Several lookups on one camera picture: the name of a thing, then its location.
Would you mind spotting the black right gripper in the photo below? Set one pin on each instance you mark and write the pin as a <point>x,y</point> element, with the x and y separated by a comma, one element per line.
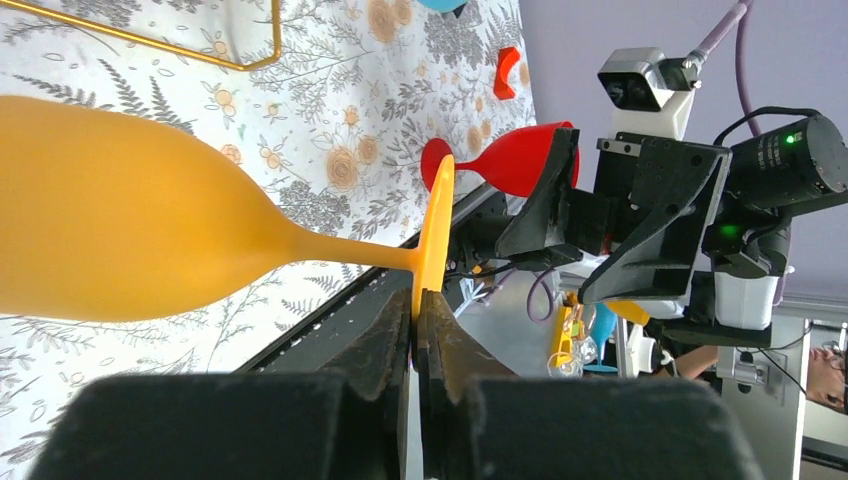
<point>659,203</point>

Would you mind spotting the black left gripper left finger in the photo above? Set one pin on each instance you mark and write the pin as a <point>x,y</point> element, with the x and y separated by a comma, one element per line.
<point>344,420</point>

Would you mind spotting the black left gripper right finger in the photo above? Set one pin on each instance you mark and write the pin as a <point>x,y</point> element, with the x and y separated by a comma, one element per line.
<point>480,420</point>

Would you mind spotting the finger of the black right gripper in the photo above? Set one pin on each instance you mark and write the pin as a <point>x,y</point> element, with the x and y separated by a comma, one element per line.
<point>534,240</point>

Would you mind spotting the blue plastic wine glass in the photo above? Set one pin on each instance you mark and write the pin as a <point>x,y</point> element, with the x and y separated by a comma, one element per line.
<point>445,6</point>

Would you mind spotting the yellow plastic wine glass front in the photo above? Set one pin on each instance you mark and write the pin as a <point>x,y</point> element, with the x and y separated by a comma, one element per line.
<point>110,217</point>

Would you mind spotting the gold wire wine glass rack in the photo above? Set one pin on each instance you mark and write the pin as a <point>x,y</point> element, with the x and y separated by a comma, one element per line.
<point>75,21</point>

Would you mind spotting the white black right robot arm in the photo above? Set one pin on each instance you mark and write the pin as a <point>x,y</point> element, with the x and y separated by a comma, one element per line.
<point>719,309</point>

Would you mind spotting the red plastic wine glass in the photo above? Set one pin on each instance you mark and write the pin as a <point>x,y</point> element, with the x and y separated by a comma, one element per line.
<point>513,163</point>

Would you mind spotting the small orange red piece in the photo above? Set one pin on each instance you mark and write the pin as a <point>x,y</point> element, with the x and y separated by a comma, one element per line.
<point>507,59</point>

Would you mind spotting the floral patterned table mat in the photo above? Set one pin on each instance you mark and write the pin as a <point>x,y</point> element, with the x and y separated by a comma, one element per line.
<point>325,104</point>

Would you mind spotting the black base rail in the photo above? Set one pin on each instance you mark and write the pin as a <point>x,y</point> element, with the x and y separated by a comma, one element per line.
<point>342,318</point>

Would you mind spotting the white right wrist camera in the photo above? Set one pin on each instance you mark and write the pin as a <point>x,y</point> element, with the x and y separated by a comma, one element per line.
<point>652,94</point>

